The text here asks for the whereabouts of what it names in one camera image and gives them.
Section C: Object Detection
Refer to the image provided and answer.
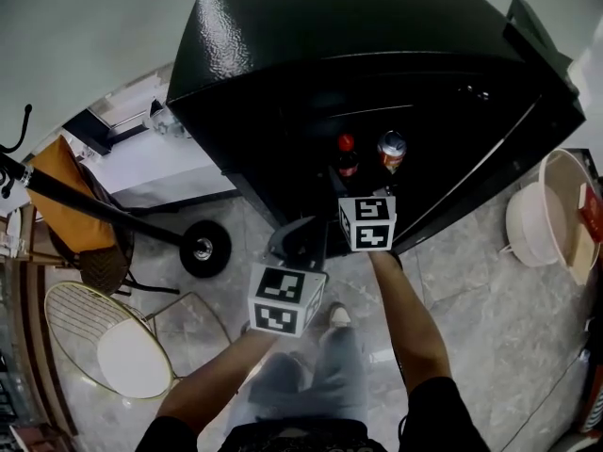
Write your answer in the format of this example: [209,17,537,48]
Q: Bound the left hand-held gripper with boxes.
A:
[247,215,329,337]

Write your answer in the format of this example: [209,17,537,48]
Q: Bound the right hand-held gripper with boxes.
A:
[327,165,399,253]

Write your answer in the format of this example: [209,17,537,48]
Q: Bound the cola bottle red cap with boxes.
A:
[335,133,361,183]

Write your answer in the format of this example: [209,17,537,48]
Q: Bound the orange drink can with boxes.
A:
[376,130,408,175]

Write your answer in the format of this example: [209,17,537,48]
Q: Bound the black mini fridge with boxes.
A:
[164,0,589,257]

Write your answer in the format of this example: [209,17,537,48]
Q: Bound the person's left forearm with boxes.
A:
[155,330,279,435]

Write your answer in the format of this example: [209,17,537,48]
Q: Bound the person's right forearm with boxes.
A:
[367,250,453,395]

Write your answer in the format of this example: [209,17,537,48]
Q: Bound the person's right shoe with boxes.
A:
[327,301,353,330]

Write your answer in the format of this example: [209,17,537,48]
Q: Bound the person's grey jeans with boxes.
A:
[225,325,371,435]

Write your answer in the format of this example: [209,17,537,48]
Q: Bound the white window ledge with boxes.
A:
[60,63,239,211]

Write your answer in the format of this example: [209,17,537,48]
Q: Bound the cream plastic basin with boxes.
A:
[504,147,603,287]

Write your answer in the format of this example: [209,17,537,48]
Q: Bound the folded patterned umbrella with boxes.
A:
[140,99,192,139]

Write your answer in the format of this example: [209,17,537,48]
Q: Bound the black coat rack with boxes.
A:
[0,104,233,280]

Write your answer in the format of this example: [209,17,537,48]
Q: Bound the white seat cushion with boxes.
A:
[96,318,174,399]

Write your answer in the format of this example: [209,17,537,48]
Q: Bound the person's black t-shirt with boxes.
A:
[134,377,491,452]

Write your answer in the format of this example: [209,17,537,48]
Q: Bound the orange bag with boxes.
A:
[27,137,119,253]

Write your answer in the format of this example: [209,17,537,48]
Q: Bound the beige box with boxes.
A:
[567,218,597,277]

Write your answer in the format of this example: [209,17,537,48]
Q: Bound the red box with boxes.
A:
[578,181,603,245]

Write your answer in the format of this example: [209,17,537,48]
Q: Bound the wooden shelf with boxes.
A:
[0,204,62,267]

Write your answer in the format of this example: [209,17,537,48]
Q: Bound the grey roller blind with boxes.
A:
[0,0,199,159]

